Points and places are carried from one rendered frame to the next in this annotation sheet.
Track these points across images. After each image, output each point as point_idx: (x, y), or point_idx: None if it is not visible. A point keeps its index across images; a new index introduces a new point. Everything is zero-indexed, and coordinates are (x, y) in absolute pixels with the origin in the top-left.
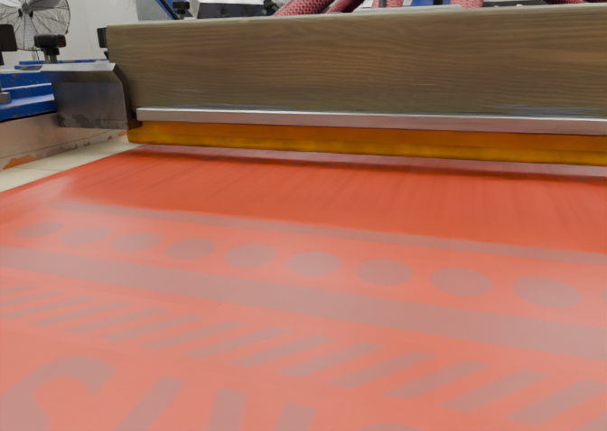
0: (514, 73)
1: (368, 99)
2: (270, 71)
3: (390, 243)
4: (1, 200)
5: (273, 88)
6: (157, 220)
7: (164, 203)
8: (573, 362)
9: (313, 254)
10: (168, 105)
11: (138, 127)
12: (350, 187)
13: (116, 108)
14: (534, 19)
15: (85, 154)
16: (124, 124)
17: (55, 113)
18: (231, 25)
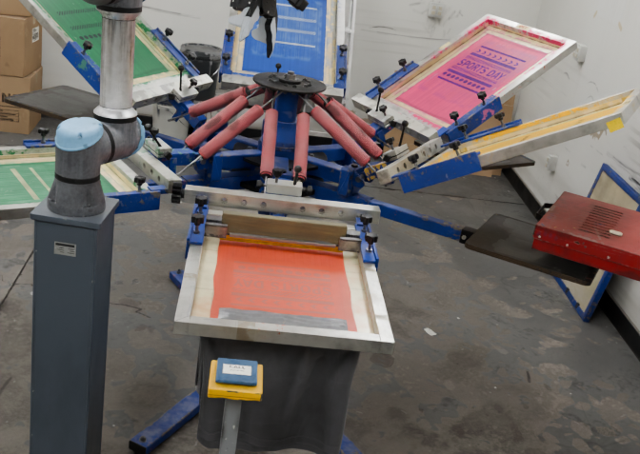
0: (315, 234)
1: (287, 236)
2: (265, 228)
3: (297, 268)
4: (221, 260)
5: (265, 231)
6: (258, 265)
7: (254, 261)
8: (318, 281)
9: (288, 270)
10: (236, 232)
11: None
12: (285, 256)
13: (223, 233)
14: (319, 226)
15: (211, 244)
16: (225, 237)
17: None
18: (257, 218)
